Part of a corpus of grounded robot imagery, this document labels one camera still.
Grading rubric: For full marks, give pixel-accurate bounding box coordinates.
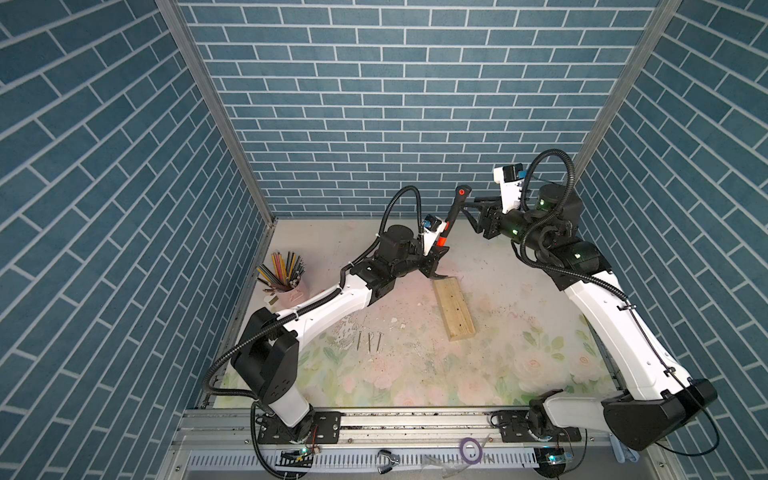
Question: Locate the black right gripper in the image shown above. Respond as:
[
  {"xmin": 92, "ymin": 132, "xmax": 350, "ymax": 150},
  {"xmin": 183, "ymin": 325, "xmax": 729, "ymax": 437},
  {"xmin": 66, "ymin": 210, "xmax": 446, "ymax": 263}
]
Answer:
[{"xmin": 460, "ymin": 198, "xmax": 548, "ymax": 258}]

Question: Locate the red-handled claw hammer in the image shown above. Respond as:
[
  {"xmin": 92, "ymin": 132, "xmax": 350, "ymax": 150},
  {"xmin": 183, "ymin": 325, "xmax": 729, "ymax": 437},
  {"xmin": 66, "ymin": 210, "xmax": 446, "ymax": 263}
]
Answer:
[{"xmin": 429, "ymin": 184, "xmax": 472, "ymax": 279}]

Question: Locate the wooden block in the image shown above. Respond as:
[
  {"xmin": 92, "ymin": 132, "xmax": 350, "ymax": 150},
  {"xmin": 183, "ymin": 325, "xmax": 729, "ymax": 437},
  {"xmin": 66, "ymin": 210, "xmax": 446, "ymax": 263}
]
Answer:
[{"xmin": 432, "ymin": 277, "xmax": 476, "ymax": 341}]

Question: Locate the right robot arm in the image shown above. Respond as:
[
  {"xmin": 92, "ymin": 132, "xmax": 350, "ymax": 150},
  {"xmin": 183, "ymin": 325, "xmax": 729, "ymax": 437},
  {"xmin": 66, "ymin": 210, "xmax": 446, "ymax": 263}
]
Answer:
[{"xmin": 464, "ymin": 180, "xmax": 718, "ymax": 450}]

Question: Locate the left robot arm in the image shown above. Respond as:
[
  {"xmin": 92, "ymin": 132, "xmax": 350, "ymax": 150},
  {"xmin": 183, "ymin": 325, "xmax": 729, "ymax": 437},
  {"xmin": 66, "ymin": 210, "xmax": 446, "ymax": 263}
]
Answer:
[{"xmin": 203, "ymin": 215, "xmax": 453, "ymax": 439}]

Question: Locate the pink pencil cup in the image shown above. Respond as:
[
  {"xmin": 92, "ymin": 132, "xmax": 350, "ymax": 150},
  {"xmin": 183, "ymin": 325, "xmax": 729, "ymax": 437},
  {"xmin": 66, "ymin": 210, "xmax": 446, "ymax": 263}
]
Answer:
[{"xmin": 276, "ymin": 280, "xmax": 310, "ymax": 308}]

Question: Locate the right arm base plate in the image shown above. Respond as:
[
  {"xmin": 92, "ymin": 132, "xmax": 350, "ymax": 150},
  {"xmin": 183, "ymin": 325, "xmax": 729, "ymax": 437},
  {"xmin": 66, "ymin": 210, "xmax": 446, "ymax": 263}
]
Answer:
[{"xmin": 488, "ymin": 409, "xmax": 582, "ymax": 444}]

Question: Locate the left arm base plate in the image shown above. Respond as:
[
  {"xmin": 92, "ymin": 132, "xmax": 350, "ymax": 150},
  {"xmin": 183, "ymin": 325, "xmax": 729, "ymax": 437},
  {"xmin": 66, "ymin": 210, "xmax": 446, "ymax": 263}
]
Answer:
[{"xmin": 255, "ymin": 410, "xmax": 342, "ymax": 445}]

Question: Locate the purple tape ring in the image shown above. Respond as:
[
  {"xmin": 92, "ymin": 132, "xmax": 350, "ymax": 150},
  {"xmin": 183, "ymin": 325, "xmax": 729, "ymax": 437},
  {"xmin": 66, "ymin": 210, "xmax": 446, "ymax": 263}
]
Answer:
[{"xmin": 458, "ymin": 437, "xmax": 484, "ymax": 466}]

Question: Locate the aluminium mounting rail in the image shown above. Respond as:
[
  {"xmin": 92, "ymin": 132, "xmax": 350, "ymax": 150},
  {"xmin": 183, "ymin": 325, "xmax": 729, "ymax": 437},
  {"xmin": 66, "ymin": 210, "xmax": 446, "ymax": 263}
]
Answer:
[{"xmin": 158, "ymin": 407, "xmax": 685, "ymax": 479}]

